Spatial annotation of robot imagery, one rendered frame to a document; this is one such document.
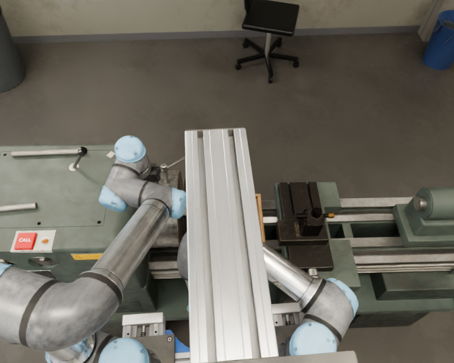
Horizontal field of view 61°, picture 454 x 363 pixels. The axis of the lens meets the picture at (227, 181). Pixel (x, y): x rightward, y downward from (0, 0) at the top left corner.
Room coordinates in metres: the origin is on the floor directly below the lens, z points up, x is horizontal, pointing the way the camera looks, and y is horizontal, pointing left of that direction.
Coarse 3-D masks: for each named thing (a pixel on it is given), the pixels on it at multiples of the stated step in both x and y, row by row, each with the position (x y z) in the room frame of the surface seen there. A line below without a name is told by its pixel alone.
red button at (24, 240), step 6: (18, 234) 0.57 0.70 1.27; (24, 234) 0.57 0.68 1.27; (30, 234) 0.58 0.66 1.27; (36, 234) 0.58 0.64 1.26; (18, 240) 0.55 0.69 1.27; (24, 240) 0.55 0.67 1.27; (30, 240) 0.55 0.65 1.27; (18, 246) 0.53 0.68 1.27; (24, 246) 0.53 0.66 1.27; (30, 246) 0.53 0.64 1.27
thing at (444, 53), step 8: (440, 16) 3.45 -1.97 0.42; (448, 16) 3.50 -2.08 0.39; (440, 24) 3.29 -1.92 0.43; (448, 24) 3.33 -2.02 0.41; (432, 32) 3.37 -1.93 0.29; (440, 32) 3.26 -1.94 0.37; (448, 32) 3.20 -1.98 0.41; (432, 40) 3.31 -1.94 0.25; (440, 40) 3.23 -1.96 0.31; (448, 40) 3.19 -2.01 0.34; (432, 48) 3.27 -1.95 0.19; (440, 48) 3.21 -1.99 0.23; (448, 48) 3.18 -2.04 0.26; (424, 56) 3.32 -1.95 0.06; (432, 56) 3.24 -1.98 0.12; (440, 56) 3.19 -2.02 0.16; (448, 56) 3.18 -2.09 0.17; (432, 64) 3.22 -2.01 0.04; (440, 64) 3.19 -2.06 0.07; (448, 64) 3.19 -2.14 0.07
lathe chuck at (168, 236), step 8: (176, 176) 0.87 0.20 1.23; (168, 184) 0.82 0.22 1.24; (176, 184) 0.82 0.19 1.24; (168, 224) 0.69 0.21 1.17; (176, 224) 0.69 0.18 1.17; (160, 232) 0.67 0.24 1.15; (168, 232) 0.67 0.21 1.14; (176, 232) 0.67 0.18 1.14; (160, 240) 0.65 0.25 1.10; (168, 240) 0.66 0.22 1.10; (176, 240) 0.66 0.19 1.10
